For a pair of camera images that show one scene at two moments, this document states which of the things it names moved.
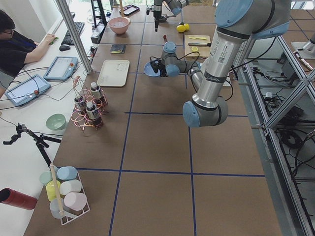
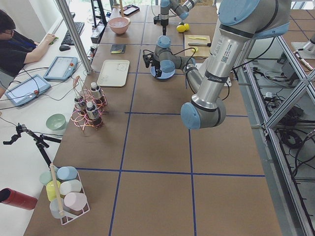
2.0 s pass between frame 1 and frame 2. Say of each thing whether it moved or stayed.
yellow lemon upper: stayed
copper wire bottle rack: stayed
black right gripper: moved
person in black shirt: stayed
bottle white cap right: stayed
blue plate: moved
